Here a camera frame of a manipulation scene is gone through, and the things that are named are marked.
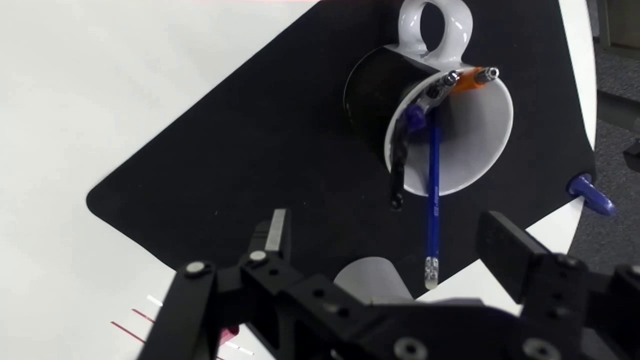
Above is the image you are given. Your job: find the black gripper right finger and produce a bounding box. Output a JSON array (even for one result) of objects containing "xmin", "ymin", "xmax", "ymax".
[{"xmin": 477, "ymin": 210, "xmax": 593, "ymax": 317}]

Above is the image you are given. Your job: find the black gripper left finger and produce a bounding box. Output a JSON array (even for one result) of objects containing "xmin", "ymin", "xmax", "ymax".
[{"xmin": 233, "ymin": 206, "xmax": 316, "ymax": 301}]

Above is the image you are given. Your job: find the tall white cup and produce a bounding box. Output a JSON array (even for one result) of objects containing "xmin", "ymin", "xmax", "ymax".
[{"xmin": 340, "ymin": 0, "xmax": 517, "ymax": 197}]

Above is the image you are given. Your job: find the red plastic rack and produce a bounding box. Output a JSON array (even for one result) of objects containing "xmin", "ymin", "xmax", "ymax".
[{"xmin": 110, "ymin": 304, "xmax": 244, "ymax": 345}]

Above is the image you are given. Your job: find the blue table clamp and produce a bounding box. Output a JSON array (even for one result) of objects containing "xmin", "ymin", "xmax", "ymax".
[{"xmin": 566, "ymin": 172, "xmax": 617, "ymax": 217}]

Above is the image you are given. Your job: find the blue pen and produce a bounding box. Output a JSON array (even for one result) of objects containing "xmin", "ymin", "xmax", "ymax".
[{"xmin": 405, "ymin": 101, "xmax": 445, "ymax": 291}]

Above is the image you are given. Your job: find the black rectangular mat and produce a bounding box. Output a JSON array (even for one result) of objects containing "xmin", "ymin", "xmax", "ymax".
[{"xmin": 84, "ymin": 0, "xmax": 598, "ymax": 315}]

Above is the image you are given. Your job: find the thin black pen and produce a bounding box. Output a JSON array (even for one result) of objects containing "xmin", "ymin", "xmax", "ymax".
[{"xmin": 388, "ymin": 67, "xmax": 465, "ymax": 210}]

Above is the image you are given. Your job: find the orange pen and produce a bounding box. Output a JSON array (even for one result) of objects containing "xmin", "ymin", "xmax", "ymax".
[{"xmin": 452, "ymin": 63, "xmax": 503, "ymax": 95}]

